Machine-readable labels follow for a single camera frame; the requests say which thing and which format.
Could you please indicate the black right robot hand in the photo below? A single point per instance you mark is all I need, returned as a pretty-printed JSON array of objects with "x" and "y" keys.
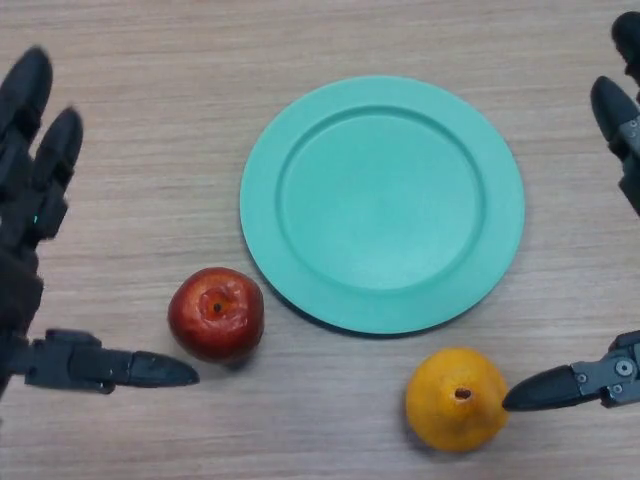
[{"x": 550, "y": 392}]

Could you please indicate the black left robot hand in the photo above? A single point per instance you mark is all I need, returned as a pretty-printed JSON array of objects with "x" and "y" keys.
[{"x": 85, "y": 367}]

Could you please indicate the red apple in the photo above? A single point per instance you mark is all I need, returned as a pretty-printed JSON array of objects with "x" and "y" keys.
[{"x": 225, "y": 310}]

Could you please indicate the green round plate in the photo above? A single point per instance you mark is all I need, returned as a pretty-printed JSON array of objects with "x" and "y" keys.
[{"x": 382, "y": 210}]

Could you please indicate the orange-yellow pear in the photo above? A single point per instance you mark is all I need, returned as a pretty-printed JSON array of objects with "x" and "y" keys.
[{"x": 440, "y": 400}]

